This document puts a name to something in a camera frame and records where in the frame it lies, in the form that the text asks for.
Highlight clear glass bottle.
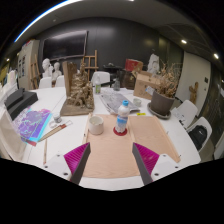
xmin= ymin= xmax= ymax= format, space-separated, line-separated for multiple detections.
xmin=113 ymin=78 xmax=122 ymax=92

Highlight white plastic chair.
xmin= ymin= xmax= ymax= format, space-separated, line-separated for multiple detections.
xmin=175 ymin=99 xmax=199 ymax=129
xmin=54 ymin=74 xmax=67 ymax=88
xmin=90 ymin=70 xmax=111 ymax=86
xmin=38 ymin=77 xmax=53 ymax=89
xmin=185 ymin=116 xmax=213 ymax=153

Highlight golden carved sculpture on wood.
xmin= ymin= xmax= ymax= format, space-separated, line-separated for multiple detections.
xmin=59 ymin=60 xmax=95 ymax=117

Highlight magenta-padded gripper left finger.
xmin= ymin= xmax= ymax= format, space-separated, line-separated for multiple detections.
xmin=42 ymin=142 xmax=92 ymax=186

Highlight red storage box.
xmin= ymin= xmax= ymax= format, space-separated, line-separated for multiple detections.
xmin=124 ymin=58 xmax=144 ymax=74

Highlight wooden carved figure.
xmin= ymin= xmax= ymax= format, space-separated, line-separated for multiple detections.
xmin=188 ymin=81 xmax=199 ymax=105

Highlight white paper sheets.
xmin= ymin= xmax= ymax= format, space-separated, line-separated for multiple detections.
xmin=171 ymin=106 xmax=187 ymax=122

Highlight dried plant in dark pot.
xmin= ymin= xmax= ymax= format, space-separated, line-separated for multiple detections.
xmin=149 ymin=61 xmax=183 ymax=117

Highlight white paper cup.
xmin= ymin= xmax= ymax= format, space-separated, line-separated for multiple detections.
xmin=88 ymin=114 xmax=105 ymax=136

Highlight black wall screen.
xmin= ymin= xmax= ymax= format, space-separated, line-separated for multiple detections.
xmin=41 ymin=30 xmax=88 ymax=62

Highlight desktop printer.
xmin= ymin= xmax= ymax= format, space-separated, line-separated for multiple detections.
xmin=3 ymin=87 xmax=39 ymax=121

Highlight grey round plant saucer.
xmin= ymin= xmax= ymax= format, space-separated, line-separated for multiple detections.
xmin=146 ymin=101 xmax=173 ymax=120

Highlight brown cardboard box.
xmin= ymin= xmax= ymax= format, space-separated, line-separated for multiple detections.
xmin=133 ymin=70 xmax=161 ymax=101

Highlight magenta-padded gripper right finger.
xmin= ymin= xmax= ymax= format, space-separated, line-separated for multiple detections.
xmin=131 ymin=142 xmax=183 ymax=186

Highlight white bottle with blue cap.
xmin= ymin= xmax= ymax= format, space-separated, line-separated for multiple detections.
xmin=114 ymin=99 xmax=130 ymax=134

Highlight small clear round jar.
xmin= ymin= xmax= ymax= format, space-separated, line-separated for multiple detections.
xmin=132 ymin=97 xmax=143 ymax=108

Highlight dark brown bag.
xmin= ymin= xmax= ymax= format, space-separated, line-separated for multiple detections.
xmin=119 ymin=69 xmax=136 ymax=89

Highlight white plaster bust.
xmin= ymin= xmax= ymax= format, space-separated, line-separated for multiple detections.
xmin=52 ymin=61 xmax=63 ymax=81
xmin=41 ymin=58 xmax=54 ymax=79

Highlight printed newspaper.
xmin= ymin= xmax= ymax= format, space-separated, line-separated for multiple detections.
xmin=99 ymin=91 xmax=141 ymax=115

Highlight thin wooden brush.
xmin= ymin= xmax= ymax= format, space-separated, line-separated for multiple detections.
xmin=42 ymin=139 xmax=48 ymax=165

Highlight white cabinet with posters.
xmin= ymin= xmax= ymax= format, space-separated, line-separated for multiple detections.
xmin=17 ymin=39 xmax=40 ymax=91

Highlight long ceiling light strip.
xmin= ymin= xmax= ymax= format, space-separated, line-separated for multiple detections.
xmin=13 ymin=0 xmax=83 ymax=43

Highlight glass bottle with green label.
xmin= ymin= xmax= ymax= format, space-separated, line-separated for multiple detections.
xmin=94 ymin=74 xmax=102 ymax=95

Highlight wooden easel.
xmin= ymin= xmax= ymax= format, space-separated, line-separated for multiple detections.
xmin=82 ymin=49 xmax=100 ymax=79
xmin=30 ymin=54 xmax=43 ymax=89

